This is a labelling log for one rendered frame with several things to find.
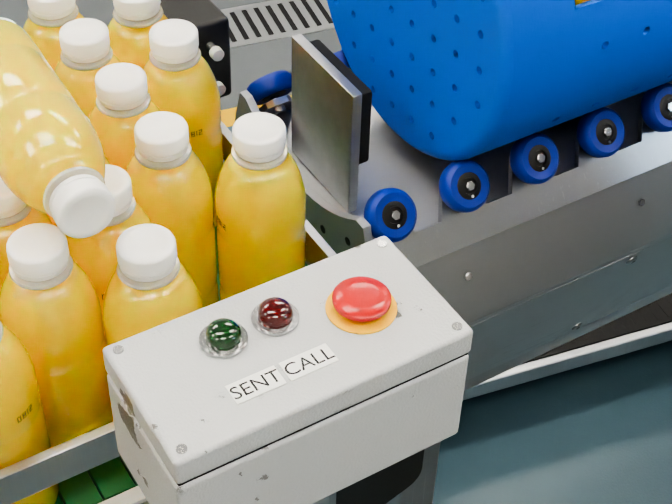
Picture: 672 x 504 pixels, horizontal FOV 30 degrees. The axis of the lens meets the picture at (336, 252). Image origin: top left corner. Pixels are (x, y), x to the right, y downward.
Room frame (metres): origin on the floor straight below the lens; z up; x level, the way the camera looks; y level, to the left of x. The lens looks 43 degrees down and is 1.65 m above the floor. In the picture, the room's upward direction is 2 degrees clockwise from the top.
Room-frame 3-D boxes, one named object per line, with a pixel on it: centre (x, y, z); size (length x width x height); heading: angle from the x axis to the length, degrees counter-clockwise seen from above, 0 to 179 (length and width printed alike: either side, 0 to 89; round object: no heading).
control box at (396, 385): (0.51, 0.03, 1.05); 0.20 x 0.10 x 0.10; 123
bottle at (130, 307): (0.59, 0.12, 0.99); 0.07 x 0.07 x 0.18
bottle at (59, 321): (0.59, 0.19, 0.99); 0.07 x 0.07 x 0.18
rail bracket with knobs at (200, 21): (1.01, 0.15, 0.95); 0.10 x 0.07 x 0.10; 33
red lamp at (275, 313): (0.52, 0.04, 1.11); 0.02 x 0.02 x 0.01
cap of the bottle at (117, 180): (0.65, 0.16, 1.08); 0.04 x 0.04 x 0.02
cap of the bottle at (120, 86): (0.77, 0.17, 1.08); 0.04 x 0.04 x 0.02
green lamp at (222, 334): (0.50, 0.06, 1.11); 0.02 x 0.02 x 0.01
